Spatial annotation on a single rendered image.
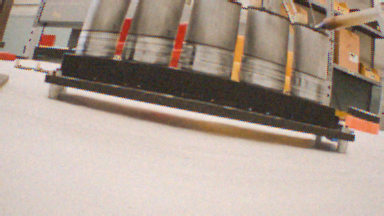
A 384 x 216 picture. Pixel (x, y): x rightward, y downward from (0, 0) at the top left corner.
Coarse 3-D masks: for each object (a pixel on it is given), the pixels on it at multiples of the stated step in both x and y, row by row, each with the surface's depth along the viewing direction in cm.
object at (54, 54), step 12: (48, 0) 253; (60, 0) 254; (72, 0) 254; (84, 0) 255; (132, 0) 257; (36, 24) 254; (48, 24) 254; (60, 24) 255; (72, 24) 255; (24, 48) 254; (36, 48) 254; (48, 48) 255; (60, 48) 255; (36, 60) 258; (48, 60) 259; (60, 60) 259
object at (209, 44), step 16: (208, 0) 33; (224, 0) 33; (192, 16) 34; (208, 16) 33; (224, 16) 33; (192, 32) 34; (208, 32) 33; (224, 32) 33; (192, 48) 33; (208, 48) 33; (224, 48) 33; (192, 64) 33; (208, 64) 33; (224, 64) 33
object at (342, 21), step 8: (376, 8) 30; (336, 16) 33; (344, 16) 32; (352, 16) 32; (360, 16) 31; (368, 16) 31; (376, 16) 30; (328, 24) 33; (336, 24) 32; (344, 24) 32; (352, 24) 32
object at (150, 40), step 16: (144, 0) 33; (160, 0) 33; (176, 0) 33; (144, 16) 33; (160, 16) 33; (176, 16) 33; (128, 32) 34; (144, 32) 33; (160, 32) 33; (176, 32) 34; (128, 48) 33; (144, 48) 33; (160, 48) 33; (160, 64) 33
